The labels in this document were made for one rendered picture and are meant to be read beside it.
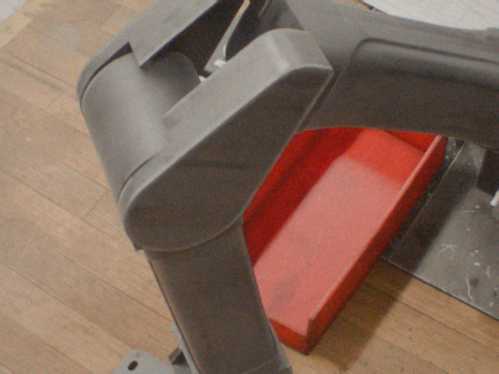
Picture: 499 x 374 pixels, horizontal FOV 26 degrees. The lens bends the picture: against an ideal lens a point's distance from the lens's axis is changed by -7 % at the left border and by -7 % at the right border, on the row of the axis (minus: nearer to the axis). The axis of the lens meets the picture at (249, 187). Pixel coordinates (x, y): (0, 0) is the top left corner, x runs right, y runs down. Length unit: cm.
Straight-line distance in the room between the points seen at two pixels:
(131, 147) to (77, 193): 50
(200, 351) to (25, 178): 40
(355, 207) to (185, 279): 41
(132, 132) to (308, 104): 8
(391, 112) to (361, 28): 5
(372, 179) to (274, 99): 54
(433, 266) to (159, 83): 49
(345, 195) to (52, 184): 27
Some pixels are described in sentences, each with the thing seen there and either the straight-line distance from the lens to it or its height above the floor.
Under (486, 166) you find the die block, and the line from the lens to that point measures 101.
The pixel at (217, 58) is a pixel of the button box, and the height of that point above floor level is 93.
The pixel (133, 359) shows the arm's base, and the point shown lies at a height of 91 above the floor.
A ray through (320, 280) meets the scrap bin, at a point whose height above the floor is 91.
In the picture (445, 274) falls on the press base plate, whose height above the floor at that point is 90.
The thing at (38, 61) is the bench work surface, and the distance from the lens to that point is 113.
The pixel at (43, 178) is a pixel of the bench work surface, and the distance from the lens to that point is 103.
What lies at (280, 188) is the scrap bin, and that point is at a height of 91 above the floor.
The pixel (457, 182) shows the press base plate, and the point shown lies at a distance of 103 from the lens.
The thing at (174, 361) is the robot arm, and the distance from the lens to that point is 80.
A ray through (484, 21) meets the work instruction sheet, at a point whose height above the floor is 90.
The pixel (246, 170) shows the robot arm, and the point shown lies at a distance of 51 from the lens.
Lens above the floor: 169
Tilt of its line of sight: 52 degrees down
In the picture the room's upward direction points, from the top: 2 degrees clockwise
